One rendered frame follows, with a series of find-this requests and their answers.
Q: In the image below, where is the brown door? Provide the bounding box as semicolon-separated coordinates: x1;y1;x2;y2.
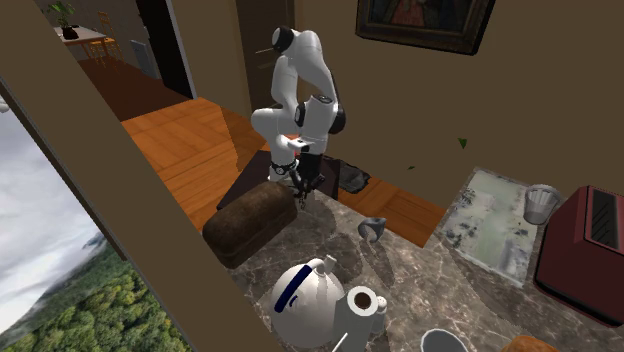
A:
235;0;297;114

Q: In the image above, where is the dark robot stand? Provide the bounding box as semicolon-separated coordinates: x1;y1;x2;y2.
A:
216;149;342;212

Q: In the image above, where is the grey radiator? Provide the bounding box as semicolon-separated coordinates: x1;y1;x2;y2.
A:
129;39;161;80

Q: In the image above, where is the pale mottled cutting board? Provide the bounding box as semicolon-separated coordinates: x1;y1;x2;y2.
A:
440;167;553;290

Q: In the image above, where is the yellow wooden chair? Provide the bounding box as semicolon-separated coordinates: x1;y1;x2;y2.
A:
90;11;126;68

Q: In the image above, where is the green plant in black pot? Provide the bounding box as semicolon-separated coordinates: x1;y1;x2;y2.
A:
44;0;81;41

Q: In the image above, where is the black cloth bag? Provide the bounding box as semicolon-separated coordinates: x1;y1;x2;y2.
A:
337;157;373;195

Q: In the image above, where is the grey mesh bin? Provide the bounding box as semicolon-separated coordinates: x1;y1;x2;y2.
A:
523;183;563;226

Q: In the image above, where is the window with landscape view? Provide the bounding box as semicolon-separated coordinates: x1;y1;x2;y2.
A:
0;94;192;352

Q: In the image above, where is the white table with orange legs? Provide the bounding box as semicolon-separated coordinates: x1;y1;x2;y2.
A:
53;25;123;66

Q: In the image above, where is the grey cup with handle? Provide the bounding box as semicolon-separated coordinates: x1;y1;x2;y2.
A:
357;216;388;244

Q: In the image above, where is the brown bread loaf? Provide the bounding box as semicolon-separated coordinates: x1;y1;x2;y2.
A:
201;180;299;271

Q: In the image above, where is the white kettle with blue handle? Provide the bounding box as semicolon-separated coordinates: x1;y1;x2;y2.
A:
268;256;350;350

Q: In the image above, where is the dark framed wall picture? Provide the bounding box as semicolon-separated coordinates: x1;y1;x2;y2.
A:
354;0;498;57

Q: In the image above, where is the dark red toaster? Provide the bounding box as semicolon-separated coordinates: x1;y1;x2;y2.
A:
533;184;624;328

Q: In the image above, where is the orange round bread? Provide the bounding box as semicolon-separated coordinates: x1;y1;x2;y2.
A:
500;334;561;352

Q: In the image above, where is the grey bowl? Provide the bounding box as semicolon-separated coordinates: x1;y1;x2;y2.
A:
420;327;470;352

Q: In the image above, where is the small white shaker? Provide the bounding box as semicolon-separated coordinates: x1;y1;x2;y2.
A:
375;295;389;336

